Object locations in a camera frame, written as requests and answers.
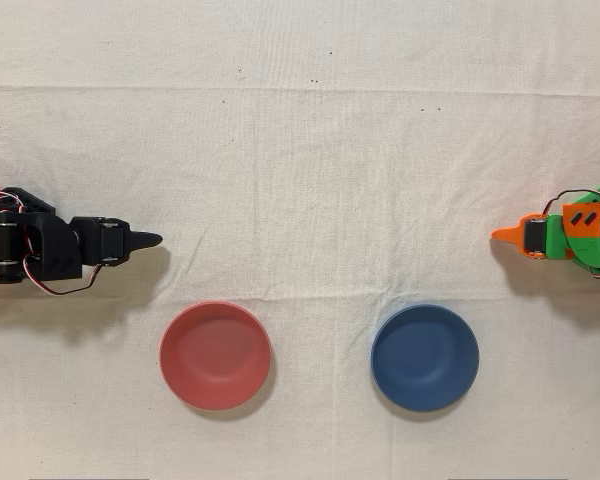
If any gripper servo cable loop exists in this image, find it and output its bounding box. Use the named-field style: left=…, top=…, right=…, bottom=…
left=23, top=252, right=104, bottom=297

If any red white arm cable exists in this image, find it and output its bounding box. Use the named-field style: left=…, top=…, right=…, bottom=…
left=0, top=188, right=35, bottom=264

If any orange arm servo cable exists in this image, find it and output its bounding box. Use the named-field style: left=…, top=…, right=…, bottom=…
left=541, top=188, right=600, bottom=224

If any blue bowl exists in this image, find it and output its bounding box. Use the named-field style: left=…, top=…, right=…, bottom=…
left=370, top=303, right=480, bottom=413

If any red bowl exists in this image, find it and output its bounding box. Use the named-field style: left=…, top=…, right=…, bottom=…
left=158, top=300, right=273, bottom=412

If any white tablecloth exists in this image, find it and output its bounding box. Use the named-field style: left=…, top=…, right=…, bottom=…
left=0, top=0, right=600, bottom=480

